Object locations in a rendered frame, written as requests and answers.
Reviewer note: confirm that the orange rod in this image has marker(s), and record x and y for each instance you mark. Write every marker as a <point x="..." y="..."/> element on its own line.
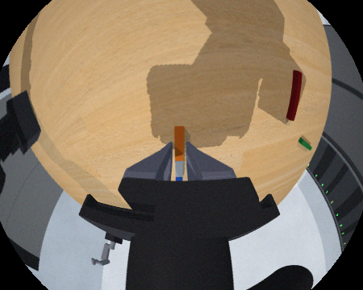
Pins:
<point x="179" y="135"/>

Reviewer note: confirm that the dark red rod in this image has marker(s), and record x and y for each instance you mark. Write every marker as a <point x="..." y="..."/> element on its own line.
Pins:
<point x="295" y="94"/>

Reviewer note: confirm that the green rod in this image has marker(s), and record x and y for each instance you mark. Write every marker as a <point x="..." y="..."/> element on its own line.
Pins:
<point x="305" y="144"/>

